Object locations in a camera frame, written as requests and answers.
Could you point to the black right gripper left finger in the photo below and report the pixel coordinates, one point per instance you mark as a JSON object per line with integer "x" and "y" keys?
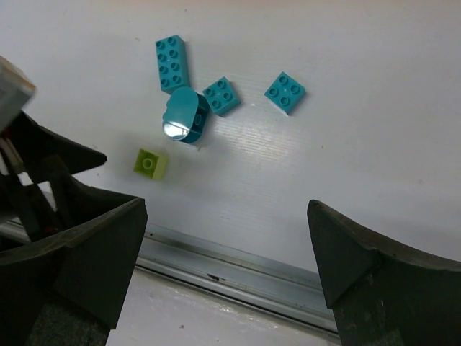
{"x": 69, "y": 288}

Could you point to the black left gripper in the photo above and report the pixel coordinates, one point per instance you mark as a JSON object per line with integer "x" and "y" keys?
{"x": 39, "y": 186}

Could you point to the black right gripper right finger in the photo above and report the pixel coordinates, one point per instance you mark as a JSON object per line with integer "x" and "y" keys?
{"x": 383, "y": 292}

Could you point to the light green square lego brick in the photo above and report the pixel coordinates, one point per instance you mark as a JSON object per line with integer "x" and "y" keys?
{"x": 150, "y": 164}

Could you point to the teal oval lego brick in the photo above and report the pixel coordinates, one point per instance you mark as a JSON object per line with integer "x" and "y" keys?
{"x": 185, "y": 116}

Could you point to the long teal lego brick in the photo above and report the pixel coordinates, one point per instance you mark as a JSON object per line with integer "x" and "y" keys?
{"x": 172, "y": 63}

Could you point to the teal square lego brick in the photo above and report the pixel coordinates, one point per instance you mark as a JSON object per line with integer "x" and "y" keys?
{"x": 285, "y": 93}
{"x": 222, "y": 97}

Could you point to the aluminium table edge rail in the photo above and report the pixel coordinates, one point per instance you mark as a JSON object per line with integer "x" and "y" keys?
{"x": 265, "y": 284}

